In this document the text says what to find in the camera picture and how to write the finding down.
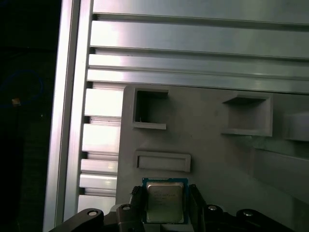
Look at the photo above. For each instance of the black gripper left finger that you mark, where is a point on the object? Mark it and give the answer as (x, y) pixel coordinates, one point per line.
(125, 217)

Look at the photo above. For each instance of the silver CPU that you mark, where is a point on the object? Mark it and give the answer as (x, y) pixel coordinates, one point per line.
(165, 203)

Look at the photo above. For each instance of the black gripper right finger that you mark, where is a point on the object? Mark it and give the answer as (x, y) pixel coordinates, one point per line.
(212, 217)

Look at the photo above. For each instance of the grey parts rack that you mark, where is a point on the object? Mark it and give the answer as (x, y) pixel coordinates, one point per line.
(205, 145)

